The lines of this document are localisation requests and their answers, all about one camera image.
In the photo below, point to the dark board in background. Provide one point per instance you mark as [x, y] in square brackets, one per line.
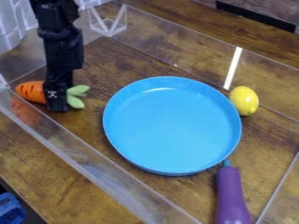
[256, 16]

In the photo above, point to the yellow toy lemon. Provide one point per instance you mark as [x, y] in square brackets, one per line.
[244, 100]

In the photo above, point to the purple toy eggplant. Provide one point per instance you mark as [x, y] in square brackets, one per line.
[231, 211]

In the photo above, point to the blue box at corner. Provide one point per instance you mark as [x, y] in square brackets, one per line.
[12, 213]

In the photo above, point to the white patterned curtain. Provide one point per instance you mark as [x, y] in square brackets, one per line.
[17, 20]

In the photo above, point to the clear acrylic enclosure wall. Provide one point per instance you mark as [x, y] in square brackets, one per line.
[56, 159]

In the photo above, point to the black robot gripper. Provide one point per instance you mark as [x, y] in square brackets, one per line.
[63, 47]

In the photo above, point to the orange toy carrot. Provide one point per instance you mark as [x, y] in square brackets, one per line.
[30, 91]

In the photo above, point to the blue round plate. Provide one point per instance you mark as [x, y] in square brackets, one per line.
[171, 125]

